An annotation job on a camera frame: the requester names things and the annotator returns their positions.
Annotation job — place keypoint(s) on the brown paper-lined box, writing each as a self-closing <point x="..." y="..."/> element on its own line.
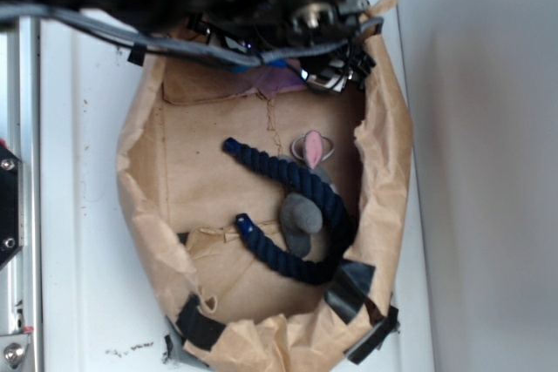
<point x="180" y="193"/>

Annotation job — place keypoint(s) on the black bracket plate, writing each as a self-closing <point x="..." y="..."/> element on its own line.
<point x="9" y="201"/>

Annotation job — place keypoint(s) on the white plastic tray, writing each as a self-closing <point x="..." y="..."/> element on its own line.
<point x="99" y="311"/>

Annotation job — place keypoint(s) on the grey plush mouse toy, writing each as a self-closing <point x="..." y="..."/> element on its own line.
<point x="300" y="218"/>

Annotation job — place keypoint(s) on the aluminium frame rail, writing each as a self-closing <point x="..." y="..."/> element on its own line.
<point x="22" y="342"/>

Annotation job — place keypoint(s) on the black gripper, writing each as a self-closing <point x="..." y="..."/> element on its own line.
<point x="316" y="39"/>

